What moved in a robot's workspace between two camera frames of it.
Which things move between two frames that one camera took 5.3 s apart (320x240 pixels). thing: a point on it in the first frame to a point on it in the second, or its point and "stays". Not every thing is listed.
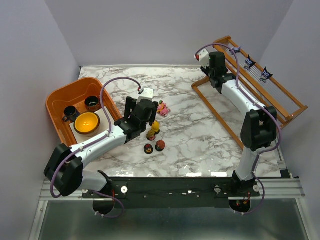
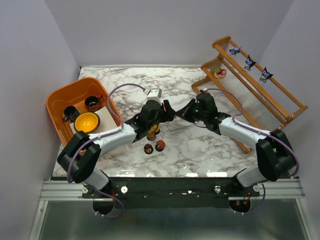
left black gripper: x=139 y=104 to x=162 y=113
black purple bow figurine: x=248 y=63 stays
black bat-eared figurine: x=265 y=75 stays
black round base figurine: x=148 y=149 stays
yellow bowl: x=86 y=123 stays
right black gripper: x=208 y=71 to x=191 y=113
